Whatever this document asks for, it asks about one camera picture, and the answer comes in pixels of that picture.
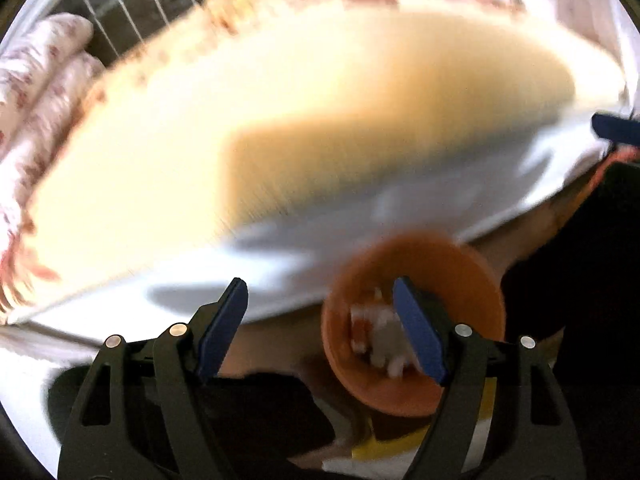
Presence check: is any orange plastic trash bin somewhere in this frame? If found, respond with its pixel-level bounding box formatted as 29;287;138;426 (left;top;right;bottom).
321;231;506;417

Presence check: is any yellow white slipper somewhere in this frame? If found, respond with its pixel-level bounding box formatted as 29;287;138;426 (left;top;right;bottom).
322;376;499;480

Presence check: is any white orange snack wrapper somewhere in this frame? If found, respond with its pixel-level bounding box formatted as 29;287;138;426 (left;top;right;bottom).
349;288;419;379

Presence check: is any white bed sheet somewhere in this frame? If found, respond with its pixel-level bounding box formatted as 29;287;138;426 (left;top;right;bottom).
1;113;608;471

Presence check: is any yellow floral fleece blanket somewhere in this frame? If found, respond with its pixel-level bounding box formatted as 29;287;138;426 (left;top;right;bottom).
0;0;626;326

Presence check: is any folded pink floral quilt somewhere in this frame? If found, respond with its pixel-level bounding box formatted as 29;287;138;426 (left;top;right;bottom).
1;13;103;238

